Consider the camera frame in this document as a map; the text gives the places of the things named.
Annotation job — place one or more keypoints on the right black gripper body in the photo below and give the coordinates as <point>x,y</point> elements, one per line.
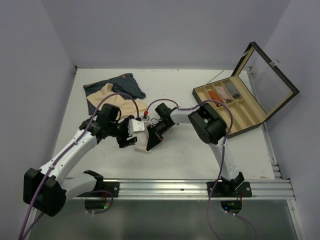
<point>161,127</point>

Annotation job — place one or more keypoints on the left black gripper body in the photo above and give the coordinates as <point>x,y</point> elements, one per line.
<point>120,129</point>

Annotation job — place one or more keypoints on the white pink-trimmed underwear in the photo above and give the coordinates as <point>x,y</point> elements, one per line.
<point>141,142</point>

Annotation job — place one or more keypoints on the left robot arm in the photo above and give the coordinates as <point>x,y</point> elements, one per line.
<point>58,168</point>

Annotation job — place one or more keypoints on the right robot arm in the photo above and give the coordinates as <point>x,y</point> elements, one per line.
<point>212,130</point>

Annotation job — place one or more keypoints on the beige underwear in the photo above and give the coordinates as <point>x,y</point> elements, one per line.
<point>126,106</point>

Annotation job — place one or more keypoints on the rolled orange underwear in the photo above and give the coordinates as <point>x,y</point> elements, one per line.
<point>214,96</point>

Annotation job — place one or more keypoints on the rolled pink underwear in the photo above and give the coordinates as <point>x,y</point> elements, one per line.
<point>221,90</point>

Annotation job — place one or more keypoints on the rolled grey underwear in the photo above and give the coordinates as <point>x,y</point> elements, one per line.
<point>232,90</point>

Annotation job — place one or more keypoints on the blue striped boxer shorts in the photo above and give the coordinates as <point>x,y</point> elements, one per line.
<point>124,83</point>

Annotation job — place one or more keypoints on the black wooden compartment box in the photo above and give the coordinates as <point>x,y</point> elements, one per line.
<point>264,90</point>

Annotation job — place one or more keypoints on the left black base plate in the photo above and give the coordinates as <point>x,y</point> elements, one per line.
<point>106,189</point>

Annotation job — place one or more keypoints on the aluminium mounting rail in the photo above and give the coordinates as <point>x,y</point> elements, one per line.
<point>151,189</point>

